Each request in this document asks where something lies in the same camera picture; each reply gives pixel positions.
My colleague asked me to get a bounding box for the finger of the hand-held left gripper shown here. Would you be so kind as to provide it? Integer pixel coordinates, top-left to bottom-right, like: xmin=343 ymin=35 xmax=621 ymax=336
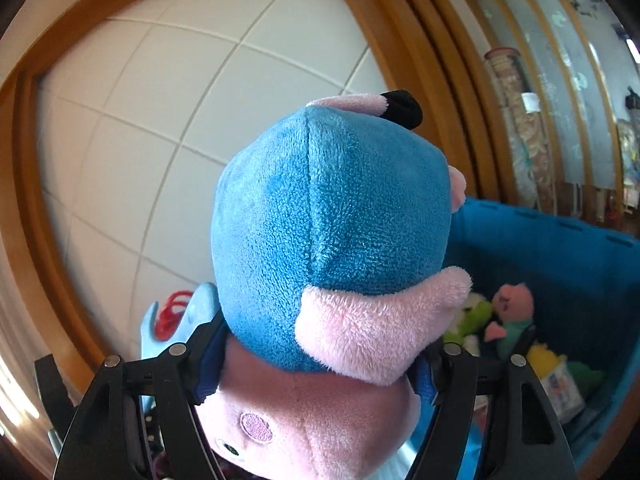
xmin=34 ymin=354 xmax=76 ymax=441

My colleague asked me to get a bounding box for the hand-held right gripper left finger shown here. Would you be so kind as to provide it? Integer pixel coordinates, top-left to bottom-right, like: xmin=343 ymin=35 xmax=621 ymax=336
xmin=52 ymin=316 xmax=229 ymax=480

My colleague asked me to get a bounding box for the yellow and green plush toy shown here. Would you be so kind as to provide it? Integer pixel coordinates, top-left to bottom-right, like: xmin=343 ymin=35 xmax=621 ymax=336
xmin=527 ymin=342 xmax=607 ymax=398

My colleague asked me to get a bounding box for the wooden wall frame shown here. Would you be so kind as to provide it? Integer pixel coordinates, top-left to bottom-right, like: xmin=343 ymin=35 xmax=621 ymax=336
xmin=0 ymin=0 xmax=516 ymax=411

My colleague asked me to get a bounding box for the green frog plush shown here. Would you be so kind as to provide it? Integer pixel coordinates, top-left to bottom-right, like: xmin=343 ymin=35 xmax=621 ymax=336
xmin=444 ymin=292 xmax=493 ymax=351

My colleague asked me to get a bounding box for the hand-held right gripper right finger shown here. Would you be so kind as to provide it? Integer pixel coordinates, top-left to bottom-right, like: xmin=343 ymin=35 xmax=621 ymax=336
xmin=407 ymin=342 xmax=576 ymax=480

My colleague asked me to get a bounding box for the printed white packet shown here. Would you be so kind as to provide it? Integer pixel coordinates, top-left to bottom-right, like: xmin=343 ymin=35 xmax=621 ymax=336
xmin=545 ymin=365 xmax=586 ymax=423

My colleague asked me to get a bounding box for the wooden slat divider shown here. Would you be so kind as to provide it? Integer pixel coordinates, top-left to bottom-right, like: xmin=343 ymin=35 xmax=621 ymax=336
xmin=435 ymin=0 xmax=631 ymax=221

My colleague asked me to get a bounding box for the pink pig plush blue body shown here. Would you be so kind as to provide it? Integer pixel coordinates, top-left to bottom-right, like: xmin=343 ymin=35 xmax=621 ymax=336
xmin=192 ymin=90 xmax=473 ymax=480

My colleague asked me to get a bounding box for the blue plastic crate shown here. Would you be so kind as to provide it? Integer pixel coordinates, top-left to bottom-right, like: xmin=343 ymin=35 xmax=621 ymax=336
xmin=415 ymin=197 xmax=640 ymax=480

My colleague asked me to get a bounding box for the patterned rolled carpet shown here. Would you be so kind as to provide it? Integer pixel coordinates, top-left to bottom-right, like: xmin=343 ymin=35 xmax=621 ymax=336
xmin=484 ymin=47 xmax=533 ymax=211

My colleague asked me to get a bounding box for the large light blue plastic paddle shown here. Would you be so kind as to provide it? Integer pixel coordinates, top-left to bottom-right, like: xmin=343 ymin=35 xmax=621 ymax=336
xmin=140 ymin=282 xmax=223 ymax=413

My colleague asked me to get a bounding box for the pink pig plush green dress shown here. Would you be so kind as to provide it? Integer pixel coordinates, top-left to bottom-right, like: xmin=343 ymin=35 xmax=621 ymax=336
xmin=482 ymin=282 xmax=537 ymax=358

